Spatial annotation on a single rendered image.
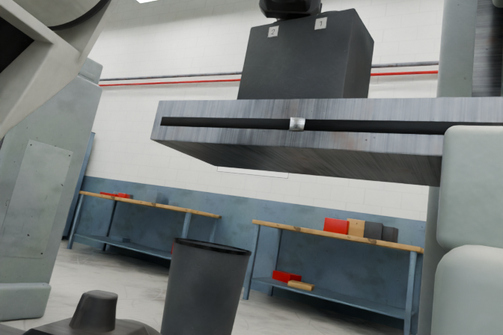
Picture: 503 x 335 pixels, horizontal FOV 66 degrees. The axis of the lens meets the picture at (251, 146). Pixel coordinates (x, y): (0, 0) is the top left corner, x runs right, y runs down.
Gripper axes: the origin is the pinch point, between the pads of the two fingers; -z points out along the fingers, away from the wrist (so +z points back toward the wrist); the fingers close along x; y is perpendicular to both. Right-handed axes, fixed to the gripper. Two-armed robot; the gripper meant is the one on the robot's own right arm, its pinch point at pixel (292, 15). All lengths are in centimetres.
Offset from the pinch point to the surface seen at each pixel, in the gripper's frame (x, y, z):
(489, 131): -27, 32, 34
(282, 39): -0.2, 8.8, 6.0
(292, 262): 35, 77, -445
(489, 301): -22, 46, 50
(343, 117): -13.5, 26.4, 16.2
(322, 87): -9.3, 19.4, 9.7
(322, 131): -10.7, 28.6, 15.4
